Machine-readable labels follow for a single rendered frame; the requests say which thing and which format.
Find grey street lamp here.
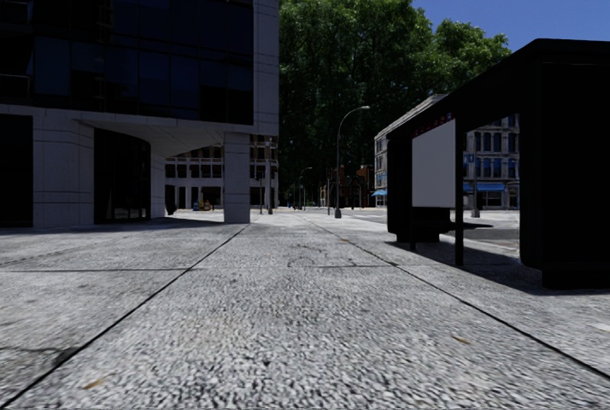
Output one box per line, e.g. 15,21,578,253
297,166,314,211
333,105,372,220

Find traffic light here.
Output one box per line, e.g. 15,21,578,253
255,170,267,215

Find red brick building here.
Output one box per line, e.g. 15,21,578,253
320,164,376,208

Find pale stone arcade building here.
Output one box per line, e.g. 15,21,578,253
164,134,279,210

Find trees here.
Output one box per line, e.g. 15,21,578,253
278,0,512,206

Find grey pole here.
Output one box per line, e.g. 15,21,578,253
470,131,481,219

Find grey stone building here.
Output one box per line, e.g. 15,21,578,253
373,93,520,210

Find pale concrete glass building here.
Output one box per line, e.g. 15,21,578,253
0,0,280,230

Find black bus shelter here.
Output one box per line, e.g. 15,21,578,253
385,38,610,290

